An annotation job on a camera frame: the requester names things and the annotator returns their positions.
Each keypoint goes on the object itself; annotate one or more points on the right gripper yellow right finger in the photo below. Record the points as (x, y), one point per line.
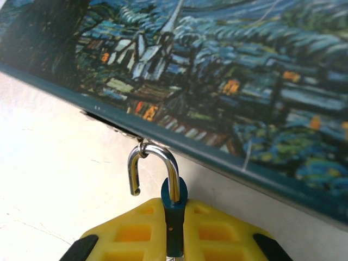
(217, 236)

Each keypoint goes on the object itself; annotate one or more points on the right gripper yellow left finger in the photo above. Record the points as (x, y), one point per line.
(130, 236)

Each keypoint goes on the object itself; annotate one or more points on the teal padlock chrome shackle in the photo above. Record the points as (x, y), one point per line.
(174, 225)

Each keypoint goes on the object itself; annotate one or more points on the painted starry night tin box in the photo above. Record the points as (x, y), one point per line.
(217, 68)

